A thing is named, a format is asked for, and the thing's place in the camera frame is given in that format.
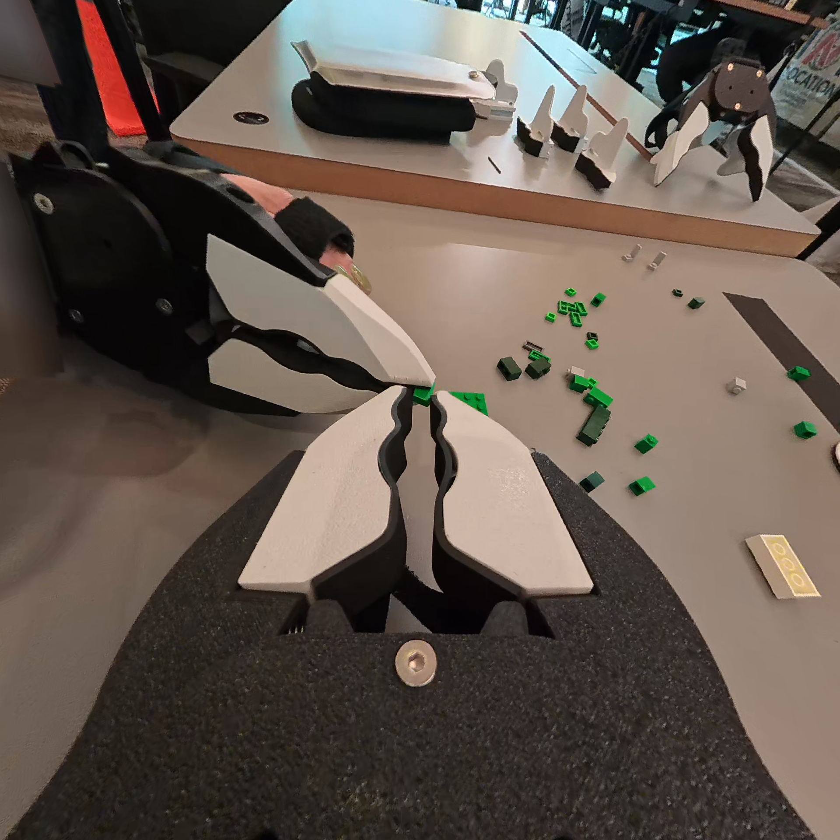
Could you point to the long green tiled brick plate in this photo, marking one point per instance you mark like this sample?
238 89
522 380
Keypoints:
469 401

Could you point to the small grey pin piece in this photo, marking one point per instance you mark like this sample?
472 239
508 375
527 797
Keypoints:
631 253
657 260

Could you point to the detached black and white gripper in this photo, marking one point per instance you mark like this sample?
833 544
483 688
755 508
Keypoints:
738 85

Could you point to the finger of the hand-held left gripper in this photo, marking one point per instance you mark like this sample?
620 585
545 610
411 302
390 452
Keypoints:
341 321
262 377

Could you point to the black oval table grommet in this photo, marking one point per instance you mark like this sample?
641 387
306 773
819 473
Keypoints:
250 117

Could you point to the scattered loose green bricks group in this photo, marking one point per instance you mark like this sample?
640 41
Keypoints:
594 426

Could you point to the printed banner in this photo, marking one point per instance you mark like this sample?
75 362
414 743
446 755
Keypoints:
810 85

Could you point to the person's left hand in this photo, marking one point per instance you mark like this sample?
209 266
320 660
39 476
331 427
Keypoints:
262 200

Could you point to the grey desk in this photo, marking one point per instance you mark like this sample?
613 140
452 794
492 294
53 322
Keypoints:
131 492

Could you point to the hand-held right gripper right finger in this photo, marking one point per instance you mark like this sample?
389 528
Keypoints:
512 518

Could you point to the orange panel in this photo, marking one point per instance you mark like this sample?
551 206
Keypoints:
111 72

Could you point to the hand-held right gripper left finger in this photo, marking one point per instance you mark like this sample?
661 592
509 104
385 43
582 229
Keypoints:
328 499

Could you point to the white table with wooden edge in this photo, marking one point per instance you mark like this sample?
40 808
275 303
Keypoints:
262 151

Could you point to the cream rectangular brick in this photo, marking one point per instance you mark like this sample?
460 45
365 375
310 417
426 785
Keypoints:
784 568

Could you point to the small light grey brick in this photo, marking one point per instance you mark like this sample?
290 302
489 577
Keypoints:
736 386

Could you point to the single small green tile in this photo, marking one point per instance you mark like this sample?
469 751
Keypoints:
423 395

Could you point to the silver metal device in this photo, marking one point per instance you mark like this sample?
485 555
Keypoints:
394 79

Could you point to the white wedge part on stand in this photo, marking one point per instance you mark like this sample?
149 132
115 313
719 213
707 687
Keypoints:
574 121
607 157
541 124

